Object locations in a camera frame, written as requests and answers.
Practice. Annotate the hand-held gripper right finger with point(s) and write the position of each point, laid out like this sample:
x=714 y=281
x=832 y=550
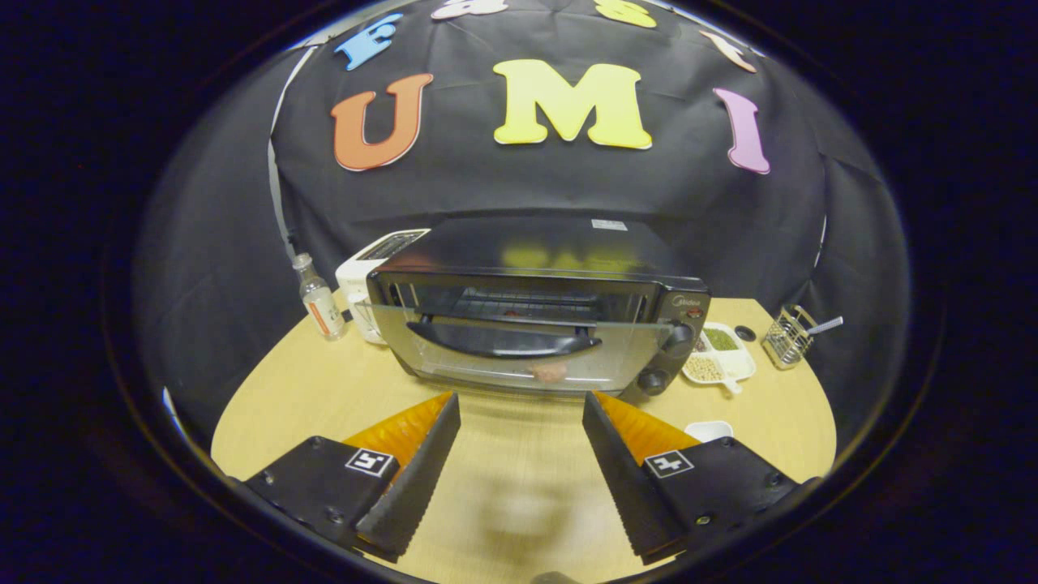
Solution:
x=624 y=478

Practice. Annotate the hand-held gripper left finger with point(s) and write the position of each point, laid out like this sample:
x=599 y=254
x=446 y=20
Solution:
x=422 y=470

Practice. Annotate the black toaster oven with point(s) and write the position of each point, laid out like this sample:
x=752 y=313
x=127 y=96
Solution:
x=527 y=243

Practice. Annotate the white pop-up toaster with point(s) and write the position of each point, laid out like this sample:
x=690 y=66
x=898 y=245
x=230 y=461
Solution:
x=357 y=280

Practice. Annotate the white rectangular plastic tray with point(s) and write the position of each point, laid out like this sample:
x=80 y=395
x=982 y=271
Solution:
x=709 y=430

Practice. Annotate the white divided dish with beans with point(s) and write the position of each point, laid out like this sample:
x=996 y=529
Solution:
x=714 y=367

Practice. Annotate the small black round cap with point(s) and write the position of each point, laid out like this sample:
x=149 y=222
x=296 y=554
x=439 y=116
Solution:
x=744 y=332

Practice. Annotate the clear bottle with orange label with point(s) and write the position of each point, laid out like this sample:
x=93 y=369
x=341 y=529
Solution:
x=320 y=304

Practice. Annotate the metal spoon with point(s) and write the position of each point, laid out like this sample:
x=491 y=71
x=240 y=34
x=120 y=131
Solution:
x=827 y=325

